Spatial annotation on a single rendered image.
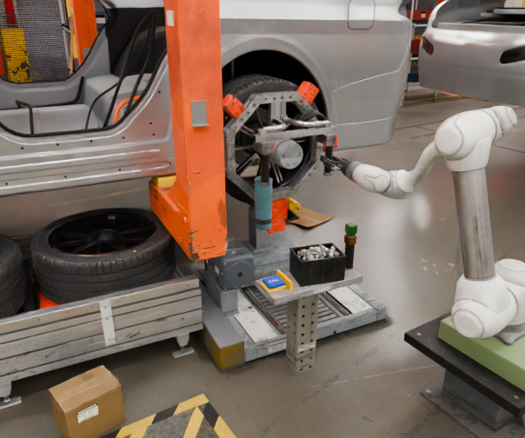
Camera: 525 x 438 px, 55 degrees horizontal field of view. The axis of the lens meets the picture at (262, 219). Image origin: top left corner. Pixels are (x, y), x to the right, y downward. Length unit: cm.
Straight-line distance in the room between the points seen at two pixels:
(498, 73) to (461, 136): 290
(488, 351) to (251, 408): 94
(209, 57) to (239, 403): 137
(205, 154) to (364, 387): 120
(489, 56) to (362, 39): 186
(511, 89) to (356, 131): 184
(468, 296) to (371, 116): 148
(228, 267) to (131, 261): 45
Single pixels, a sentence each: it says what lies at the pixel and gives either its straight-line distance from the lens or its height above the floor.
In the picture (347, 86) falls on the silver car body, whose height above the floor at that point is 110.
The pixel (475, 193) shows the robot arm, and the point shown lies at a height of 96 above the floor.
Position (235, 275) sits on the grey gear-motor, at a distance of 244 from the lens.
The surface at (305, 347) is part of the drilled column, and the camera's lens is 229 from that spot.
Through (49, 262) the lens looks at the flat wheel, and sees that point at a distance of 238.
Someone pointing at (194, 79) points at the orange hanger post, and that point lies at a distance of 194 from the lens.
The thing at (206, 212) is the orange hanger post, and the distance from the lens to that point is 208.
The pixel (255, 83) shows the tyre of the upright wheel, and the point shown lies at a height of 116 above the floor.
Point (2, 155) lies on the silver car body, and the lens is 244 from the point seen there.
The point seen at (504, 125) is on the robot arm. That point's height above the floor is 115.
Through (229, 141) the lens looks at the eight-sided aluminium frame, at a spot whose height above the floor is 91.
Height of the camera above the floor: 151
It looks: 23 degrees down
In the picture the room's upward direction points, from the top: straight up
